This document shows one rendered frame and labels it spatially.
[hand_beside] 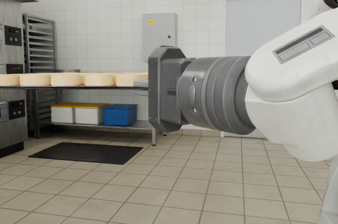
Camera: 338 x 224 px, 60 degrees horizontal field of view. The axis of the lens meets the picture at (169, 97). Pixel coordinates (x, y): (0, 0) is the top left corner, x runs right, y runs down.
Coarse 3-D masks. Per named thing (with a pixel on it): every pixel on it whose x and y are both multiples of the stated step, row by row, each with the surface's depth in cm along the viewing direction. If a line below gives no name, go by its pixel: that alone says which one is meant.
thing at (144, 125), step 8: (80, 72) 482; (120, 72) 466; (48, 120) 457; (136, 120) 457; (144, 120) 457; (128, 128) 402; (136, 128) 400; (144, 128) 397; (152, 128) 391; (152, 136) 392; (152, 144) 394
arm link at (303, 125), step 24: (216, 72) 31; (240, 72) 30; (216, 96) 30; (240, 96) 29; (312, 96) 24; (216, 120) 31; (240, 120) 31; (264, 120) 28; (288, 120) 26; (312, 120) 26; (336, 120) 27; (288, 144) 29; (312, 144) 28; (336, 144) 28
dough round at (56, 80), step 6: (54, 78) 49; (60, 78) 49; (66, 78) 49; (72, 78) 50; (78, 78) 51; (54, 84) 49; (60, 84) 49; (66, 84) 49; (72, 84) 50; (78, 84) 51
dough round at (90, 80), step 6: (84, 78) 50; (90, 78) 49; (96, 78) 48; (102, 78) 49; (108, 78) 49; (84, 84) 50; (90, 84) 49; (96, 84) 48; (102, 84) 49; (108, 84) 49
